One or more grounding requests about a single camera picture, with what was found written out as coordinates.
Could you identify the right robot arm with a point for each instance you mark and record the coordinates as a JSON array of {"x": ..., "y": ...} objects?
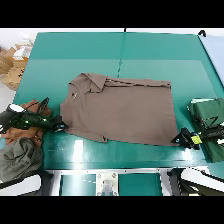
[{"x": 200, "y": 181}]

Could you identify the brown polo shirt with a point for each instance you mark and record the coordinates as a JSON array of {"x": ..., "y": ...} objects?
[{"x": 123, "y": 110}]

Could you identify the orange garment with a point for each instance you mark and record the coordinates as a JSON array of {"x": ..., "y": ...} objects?
[{"x": 20, "y": 135}]

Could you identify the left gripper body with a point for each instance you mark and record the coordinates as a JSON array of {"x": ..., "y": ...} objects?
[{"x": 59, "y": 125}]

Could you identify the cardboard boxes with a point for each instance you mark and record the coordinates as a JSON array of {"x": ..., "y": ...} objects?
[{"x": 13, "y": 66}]

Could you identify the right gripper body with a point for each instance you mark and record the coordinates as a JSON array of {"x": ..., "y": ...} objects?
[{"x": 186, "y": 138}]

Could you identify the dark green garment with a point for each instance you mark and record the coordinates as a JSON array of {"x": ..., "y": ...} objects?
[{"x": 210, "y": 110}]

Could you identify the silver frame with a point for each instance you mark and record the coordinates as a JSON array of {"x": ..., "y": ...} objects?
[{"x": 106, "y": 183}]

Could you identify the olive grey garment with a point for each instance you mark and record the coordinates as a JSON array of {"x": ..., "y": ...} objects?
[{"x": 18, "y": 160}]

